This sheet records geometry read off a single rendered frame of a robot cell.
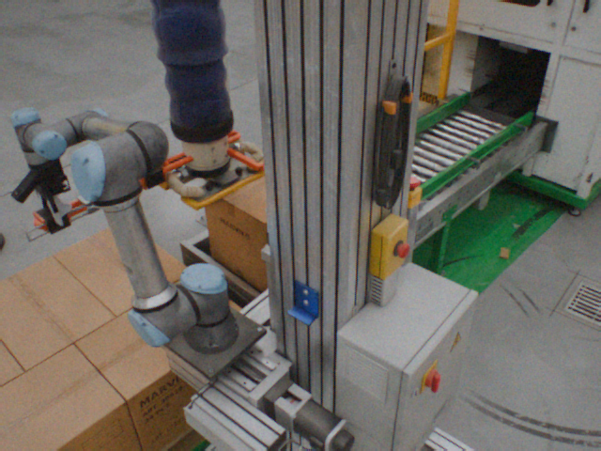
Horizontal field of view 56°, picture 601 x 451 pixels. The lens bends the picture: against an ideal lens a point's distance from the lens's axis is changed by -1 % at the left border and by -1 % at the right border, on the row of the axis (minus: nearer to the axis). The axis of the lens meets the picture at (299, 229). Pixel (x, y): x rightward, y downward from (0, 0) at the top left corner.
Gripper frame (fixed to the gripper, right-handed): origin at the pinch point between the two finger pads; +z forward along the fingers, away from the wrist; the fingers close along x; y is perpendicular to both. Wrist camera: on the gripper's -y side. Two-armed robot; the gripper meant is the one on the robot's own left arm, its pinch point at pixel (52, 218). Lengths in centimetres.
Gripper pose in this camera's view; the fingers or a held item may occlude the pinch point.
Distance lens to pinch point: 192.3
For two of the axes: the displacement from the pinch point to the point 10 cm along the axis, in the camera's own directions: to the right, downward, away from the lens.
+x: -6.9, -4.2, 5.8
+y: 7.2, -4.3, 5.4
